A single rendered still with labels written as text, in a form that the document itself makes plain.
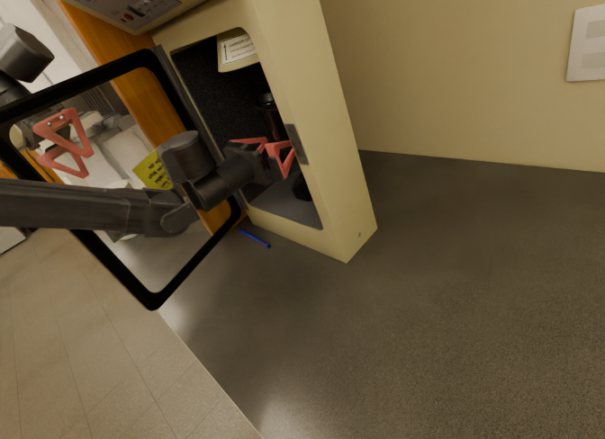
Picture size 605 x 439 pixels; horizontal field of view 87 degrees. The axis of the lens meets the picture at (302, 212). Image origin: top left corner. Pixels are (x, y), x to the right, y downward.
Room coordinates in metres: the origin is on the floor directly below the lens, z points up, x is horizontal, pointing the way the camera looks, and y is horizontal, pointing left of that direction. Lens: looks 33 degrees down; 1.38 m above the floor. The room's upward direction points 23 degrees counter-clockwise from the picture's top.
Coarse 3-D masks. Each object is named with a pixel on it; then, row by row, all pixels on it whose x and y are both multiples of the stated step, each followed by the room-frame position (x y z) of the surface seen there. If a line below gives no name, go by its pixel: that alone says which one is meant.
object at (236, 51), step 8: (224, 32) 0.58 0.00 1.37; (232, 32) 0.56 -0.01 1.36; (240, 32) 0.55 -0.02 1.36; (224, 40) 0.57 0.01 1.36; (232, 40) 0.56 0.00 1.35; (240, 40) 0.55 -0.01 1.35; (248, 40) 0.54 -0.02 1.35; (224, 48) 0.57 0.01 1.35; (232, 48) 0.56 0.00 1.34; (240, 48) 0.55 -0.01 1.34; (248, 48) 0.54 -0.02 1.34; (224, 56) 0.57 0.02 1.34; (232, 56) 0.56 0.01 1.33; (240, 56) 0.55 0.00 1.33; (248, 56) 0.54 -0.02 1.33; (256, 56) 0.53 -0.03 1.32; (224, 64) 0.57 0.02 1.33; (232, 64) 0.56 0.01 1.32; (240, 64) 0.54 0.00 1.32; (248, 64) 0.54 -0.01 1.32
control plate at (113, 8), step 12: (84, 0) 0.62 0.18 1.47; (96, 0) 0.60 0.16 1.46; (108, 0) 0.59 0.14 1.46; (120, 0) 0.57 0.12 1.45; (132, 0) 0.55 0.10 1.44; (156, 0) 0.53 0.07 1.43; (168, 0) 0.51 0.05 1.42; (108, 12) 0.63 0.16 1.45; (120, 12) 0.61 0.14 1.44; (144, 12) 0.58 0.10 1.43; (156, 12) 0.56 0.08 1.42; (132, 24) 0.64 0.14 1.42; (144, 24) 0.62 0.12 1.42
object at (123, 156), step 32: (96, 96) 0.59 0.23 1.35; (128, 96) 0.62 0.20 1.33; (160, 96) 0.67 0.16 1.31; (32, 128) 0.51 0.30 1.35; (64, 128) 0.53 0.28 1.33; (96, 128) 0.56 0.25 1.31; (128, 128) 0.60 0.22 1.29; (160, 128) 0.64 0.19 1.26; (0, 160) 0.47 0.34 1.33; (32, 160) 0.49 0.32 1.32; (64, 160) 0.51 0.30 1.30; (96, 160) 0.54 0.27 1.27; (128, 160) 0.57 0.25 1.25; (192, 224) 0.60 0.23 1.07; (128, 256) 0.49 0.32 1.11; (160, 256) 0.53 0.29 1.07; (192, 256) 0.56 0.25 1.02; (160, 288) 0.50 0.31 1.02
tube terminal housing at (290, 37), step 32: (224, 0) 0.49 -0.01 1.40; (256, 0) 0.45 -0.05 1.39; (288, 0) 0.47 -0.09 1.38; (160, 32) 0.67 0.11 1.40; (192, 32) 0.58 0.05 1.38; (256, 32) 0.46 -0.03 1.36; (288, 32) 0.47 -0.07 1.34; (320, 32) 0.50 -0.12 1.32; (288, 64) 0.46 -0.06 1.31; (320, 64) 0.49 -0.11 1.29; (288, 96) 0.45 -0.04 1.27; (320, 96) 0.48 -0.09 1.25; (320, 128) 0.47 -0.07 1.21; (320, 160) 0.46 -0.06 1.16; (352, 160) 0.49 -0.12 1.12; (320, 192) 0.45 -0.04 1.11; (352, 192) 0.48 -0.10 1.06; (256, 224) 0.70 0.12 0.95; (288, 224) 0.57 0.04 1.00; (352, 224) 0.47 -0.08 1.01; (352, 256) 0.46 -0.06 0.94
